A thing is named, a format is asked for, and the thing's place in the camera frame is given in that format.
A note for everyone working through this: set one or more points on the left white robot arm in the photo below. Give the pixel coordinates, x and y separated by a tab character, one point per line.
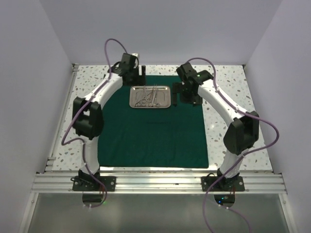
87	113

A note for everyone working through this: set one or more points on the dark green surgical cloth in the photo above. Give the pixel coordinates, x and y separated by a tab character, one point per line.
172	137

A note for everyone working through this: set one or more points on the steel instrument tray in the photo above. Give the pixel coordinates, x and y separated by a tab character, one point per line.
163	96

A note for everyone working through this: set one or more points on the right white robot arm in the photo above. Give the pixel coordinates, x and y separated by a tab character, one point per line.
242	130

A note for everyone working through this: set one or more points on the steel surgical scissors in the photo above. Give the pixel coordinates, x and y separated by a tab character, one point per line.
142	100

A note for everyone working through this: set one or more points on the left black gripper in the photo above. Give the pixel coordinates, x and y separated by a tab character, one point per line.
140	80

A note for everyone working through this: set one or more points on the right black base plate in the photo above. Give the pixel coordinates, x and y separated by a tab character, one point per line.
224	185

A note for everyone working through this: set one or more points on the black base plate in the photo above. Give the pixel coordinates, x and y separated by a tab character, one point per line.
224	185
81	185

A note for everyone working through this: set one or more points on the aluminium mounting rail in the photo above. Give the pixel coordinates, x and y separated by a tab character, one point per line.
163	182

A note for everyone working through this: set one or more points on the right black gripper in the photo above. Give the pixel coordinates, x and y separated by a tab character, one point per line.
178	88

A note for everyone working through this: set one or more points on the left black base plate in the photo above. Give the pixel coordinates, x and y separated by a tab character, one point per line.
81	185

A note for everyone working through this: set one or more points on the steel forceps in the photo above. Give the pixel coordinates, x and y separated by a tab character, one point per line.
153	102

